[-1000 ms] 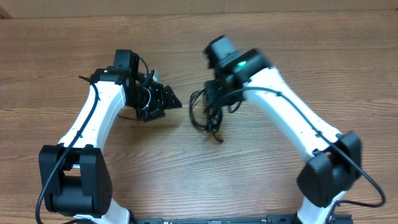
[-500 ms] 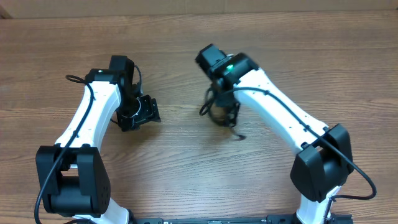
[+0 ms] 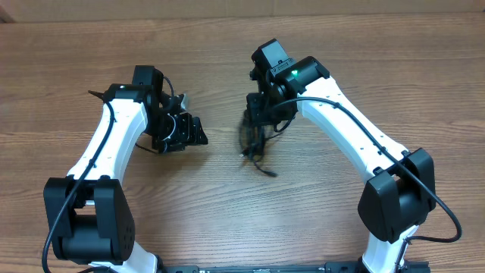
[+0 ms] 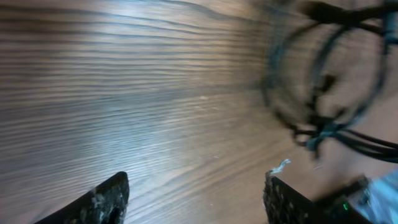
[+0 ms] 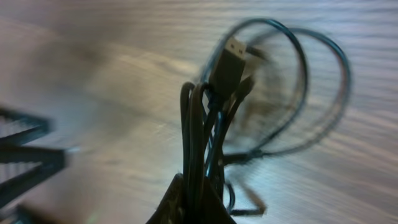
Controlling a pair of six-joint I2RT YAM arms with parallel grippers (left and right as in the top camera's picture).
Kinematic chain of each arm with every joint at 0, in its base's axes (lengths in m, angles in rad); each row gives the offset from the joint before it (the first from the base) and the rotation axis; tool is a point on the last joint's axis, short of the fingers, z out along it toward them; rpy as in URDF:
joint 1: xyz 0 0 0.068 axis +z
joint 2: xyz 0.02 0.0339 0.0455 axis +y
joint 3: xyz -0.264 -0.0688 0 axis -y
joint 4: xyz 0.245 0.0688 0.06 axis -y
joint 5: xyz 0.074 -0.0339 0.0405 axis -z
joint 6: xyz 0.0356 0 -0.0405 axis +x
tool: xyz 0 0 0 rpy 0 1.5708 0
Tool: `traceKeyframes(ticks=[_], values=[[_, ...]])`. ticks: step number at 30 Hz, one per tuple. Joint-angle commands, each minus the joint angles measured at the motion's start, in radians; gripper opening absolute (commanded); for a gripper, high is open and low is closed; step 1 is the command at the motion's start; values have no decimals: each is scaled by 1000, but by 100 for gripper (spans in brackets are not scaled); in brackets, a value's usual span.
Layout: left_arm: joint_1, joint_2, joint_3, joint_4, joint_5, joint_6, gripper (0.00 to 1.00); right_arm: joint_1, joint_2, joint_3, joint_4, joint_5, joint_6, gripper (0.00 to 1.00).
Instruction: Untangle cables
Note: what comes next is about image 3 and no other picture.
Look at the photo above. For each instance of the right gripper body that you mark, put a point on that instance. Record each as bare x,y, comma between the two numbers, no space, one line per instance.
264,110

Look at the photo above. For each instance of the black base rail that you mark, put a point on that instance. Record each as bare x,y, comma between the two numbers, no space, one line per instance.
261,269

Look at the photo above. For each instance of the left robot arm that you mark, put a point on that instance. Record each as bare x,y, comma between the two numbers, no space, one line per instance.
89,219

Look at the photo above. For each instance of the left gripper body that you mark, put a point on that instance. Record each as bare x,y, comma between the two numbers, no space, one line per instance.
171,132

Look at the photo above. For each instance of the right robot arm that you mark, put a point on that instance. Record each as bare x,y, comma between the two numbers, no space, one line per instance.
399,190

